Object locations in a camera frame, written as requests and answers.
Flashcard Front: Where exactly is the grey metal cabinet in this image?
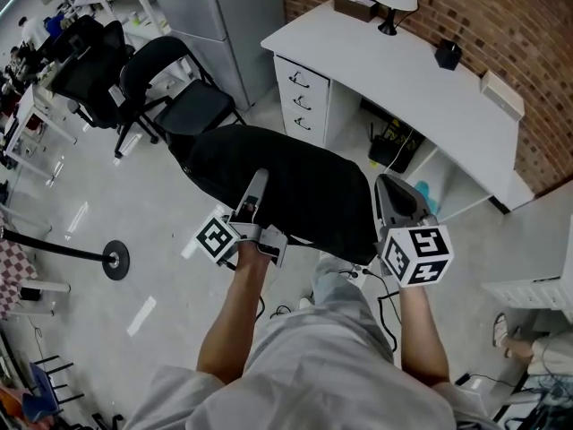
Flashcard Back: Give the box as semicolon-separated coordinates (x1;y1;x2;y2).
146;0;288;112

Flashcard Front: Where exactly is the teal cloth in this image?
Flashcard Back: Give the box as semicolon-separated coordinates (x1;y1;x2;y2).
414;180;442;217

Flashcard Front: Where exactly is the person's grey shirt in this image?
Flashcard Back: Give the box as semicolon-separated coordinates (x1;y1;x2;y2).
124;300;498;430

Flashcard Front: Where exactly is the brown tissue box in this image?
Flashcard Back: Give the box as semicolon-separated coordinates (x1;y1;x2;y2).
334;0;380;23

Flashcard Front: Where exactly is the white table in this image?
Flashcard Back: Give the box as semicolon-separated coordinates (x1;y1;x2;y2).
261;0;536;215

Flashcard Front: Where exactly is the beige box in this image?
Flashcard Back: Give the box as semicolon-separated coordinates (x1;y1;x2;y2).
479;70;526;120

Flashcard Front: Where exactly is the black pen holder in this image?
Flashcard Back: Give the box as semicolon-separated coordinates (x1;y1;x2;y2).
434;39;463;72

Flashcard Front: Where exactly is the black router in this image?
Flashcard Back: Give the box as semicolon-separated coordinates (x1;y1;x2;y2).
367;122;424;175

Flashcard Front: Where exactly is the black office chair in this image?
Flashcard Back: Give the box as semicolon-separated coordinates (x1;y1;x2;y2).
50;14;160;159

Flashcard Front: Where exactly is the black stanchion post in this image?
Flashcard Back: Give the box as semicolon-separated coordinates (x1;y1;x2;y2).
0;226;132;282

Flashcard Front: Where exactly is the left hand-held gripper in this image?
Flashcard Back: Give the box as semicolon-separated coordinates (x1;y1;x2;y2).
195;168;288;269

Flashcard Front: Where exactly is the black backpack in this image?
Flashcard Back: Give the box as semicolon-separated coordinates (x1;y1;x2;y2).
168;125;380;266

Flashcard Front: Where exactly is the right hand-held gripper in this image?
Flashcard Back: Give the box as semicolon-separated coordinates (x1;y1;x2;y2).
372;173;455;289

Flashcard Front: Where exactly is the black floor cable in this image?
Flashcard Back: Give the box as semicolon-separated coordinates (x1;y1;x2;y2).
363;267;400;354

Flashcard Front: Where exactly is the white power strip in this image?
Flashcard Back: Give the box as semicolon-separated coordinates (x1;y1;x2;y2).
338;262;373;287

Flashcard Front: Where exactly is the blue chair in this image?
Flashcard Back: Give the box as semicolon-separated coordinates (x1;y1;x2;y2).
21;359;86;424

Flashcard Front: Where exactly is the white workbench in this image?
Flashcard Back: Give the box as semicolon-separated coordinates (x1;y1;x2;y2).
3;82;78;184

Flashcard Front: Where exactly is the checkered cloth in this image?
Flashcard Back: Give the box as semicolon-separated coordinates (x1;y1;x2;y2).
0;235;40;321

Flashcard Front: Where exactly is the white low cabinet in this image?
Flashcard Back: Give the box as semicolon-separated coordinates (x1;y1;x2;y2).
481;215;573;326

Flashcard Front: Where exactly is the black folding chair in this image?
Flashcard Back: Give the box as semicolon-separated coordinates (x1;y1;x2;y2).
119;36;247;146

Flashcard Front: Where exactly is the person's left forearm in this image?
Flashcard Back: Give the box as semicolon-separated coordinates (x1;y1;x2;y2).
196;242;275;385

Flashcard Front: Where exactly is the person's right forearm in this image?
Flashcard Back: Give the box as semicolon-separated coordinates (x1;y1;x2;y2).
396;279;451;387

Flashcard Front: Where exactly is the person's grey trouser leg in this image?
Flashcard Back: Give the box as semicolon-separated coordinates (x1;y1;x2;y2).
308;253;381;331

